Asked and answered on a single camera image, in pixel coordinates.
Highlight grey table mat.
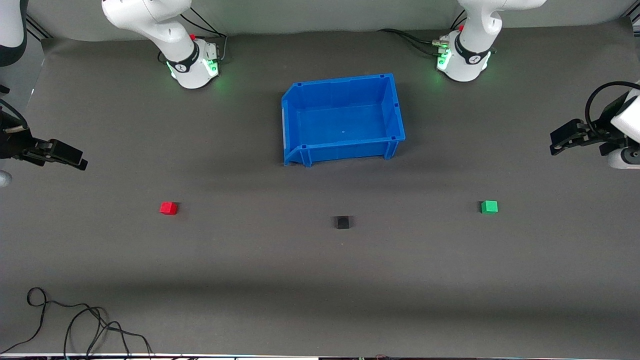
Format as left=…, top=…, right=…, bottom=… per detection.
left=0, top=17, right=640, bottom=357

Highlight blue plastic storage bin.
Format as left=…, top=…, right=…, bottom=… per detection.
left=281, top=73, right=406, bottom=168

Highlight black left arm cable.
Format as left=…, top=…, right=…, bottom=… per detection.
left=584, top=81, right=640, bottom=132

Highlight loose thin black cable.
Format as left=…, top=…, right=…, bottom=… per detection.
left=0, top=287, right=153, bottom=357

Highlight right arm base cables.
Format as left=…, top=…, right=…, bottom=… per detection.
left=159, top=7, right=229, bottom=65

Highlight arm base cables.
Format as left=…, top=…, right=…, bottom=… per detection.
left=377, top=10, right=468, bottom=57
left=159, top=7, right=229, bottom=65

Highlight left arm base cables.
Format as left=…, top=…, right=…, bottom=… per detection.
left=377, top=10, right=468, bottom=57

